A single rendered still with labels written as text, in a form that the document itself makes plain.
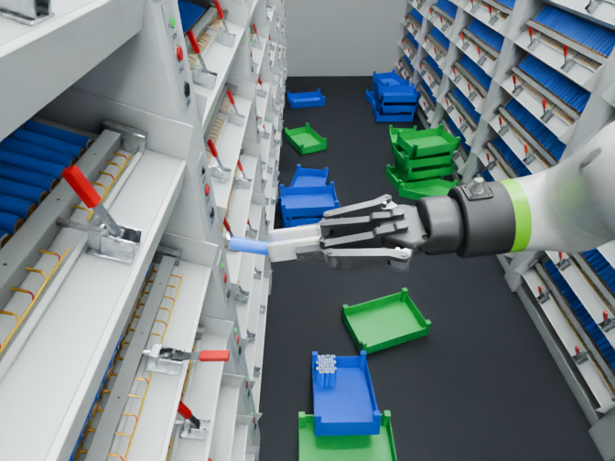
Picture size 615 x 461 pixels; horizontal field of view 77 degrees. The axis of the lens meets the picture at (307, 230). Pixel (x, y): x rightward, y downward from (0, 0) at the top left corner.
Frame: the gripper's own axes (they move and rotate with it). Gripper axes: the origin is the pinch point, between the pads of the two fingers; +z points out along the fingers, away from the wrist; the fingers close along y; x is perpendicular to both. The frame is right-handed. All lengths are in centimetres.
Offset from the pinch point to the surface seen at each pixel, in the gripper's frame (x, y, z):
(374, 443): 103, -13, -8
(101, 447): 3.4, 22.6, 19.7
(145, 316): 3.2, 7.0, 20.1
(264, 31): 5, -146, 17
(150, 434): 7.6, 20.0, 17.2
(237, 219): 27, -43, 21
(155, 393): 7.2, 15.4, 18.0
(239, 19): -13, -76, 14
